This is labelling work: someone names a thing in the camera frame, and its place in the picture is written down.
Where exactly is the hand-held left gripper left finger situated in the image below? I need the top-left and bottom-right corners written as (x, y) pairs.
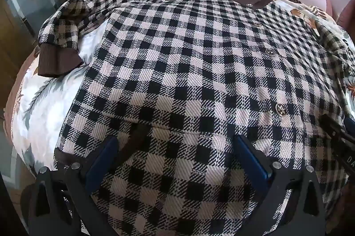
top-left (28, 135), bottom-right (122, 236)

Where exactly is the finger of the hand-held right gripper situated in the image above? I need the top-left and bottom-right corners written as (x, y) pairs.
top-left (320, 113), bottom-right (355, 174)

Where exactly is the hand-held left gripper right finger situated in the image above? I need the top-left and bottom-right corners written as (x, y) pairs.
top-left (236, 135), bottom-right (326, 236)

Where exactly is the black and beige checkered jacket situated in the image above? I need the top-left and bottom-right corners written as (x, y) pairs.
top-left (37, 0), bottom-right (355, 236)

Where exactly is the floral printed blanket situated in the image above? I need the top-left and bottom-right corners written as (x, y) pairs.
top-left (11, 0), bottom-right (355, 173)

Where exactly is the wooden door with glass panel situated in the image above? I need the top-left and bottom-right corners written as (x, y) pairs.
top-left (0, 0), bottom-right (81, 81)

